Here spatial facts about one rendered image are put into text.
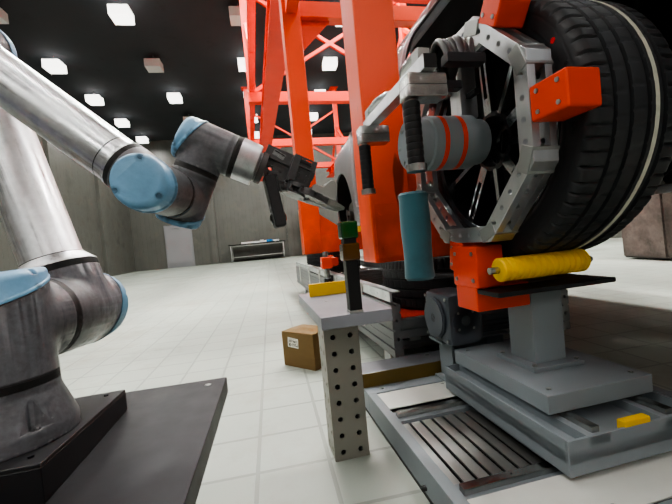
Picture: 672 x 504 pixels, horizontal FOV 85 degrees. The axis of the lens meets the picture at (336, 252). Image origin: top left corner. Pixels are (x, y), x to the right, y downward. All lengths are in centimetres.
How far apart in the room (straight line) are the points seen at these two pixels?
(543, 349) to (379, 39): 118
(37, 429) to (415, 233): 90
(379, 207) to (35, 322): 105
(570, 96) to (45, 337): 97
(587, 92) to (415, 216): 49
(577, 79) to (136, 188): 77
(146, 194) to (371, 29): 115
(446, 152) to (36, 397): 95
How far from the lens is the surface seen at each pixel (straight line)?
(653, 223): 602
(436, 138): 98
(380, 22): 162
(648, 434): 111
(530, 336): 116
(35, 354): 76
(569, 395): 105
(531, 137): 87
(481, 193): 118
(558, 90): 83
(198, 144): 80
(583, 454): 100
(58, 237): 93
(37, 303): 76
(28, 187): 96
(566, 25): 98
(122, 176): 68
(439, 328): 133
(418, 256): 109
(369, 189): 112
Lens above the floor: 62
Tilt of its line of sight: 2 degrees down
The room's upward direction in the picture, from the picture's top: 5 degrees counter-clockwise
